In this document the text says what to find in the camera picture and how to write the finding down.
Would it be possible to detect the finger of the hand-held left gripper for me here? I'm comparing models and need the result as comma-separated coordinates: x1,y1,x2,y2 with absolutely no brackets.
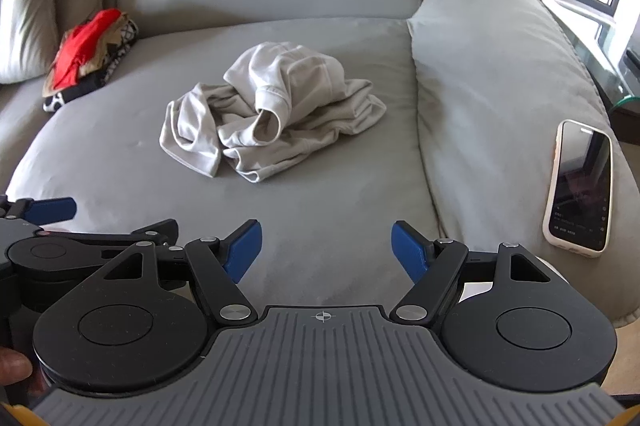
66,219,179,267
0,197,77,226

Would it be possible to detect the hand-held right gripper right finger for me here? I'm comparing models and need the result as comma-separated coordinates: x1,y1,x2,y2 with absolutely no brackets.
390,220,551,326

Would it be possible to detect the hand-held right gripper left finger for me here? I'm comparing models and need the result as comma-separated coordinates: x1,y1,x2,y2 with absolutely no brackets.
102,219,263,327

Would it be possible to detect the white t-shirt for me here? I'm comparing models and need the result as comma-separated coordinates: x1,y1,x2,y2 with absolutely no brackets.
159,42,388,184

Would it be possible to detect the person's left hand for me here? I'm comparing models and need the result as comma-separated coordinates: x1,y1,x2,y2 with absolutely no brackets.
0,349,33,386

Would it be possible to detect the grey sofa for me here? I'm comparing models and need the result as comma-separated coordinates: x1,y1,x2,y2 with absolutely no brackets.
0,0,638,332

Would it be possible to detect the tan garment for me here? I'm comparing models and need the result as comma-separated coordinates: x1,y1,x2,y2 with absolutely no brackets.
45,22,128,98

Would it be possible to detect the smartphone in cream case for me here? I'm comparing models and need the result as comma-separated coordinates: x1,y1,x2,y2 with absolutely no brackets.
542,119,613,258

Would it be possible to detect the pale throw pillow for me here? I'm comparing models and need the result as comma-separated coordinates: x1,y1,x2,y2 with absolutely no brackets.
0,0,60,85

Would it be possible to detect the grey sofa armrest cushion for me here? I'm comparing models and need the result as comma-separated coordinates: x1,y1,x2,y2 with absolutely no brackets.
407,0,636,327

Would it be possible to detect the glass side table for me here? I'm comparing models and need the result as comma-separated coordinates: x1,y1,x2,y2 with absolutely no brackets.
545,0,640,142

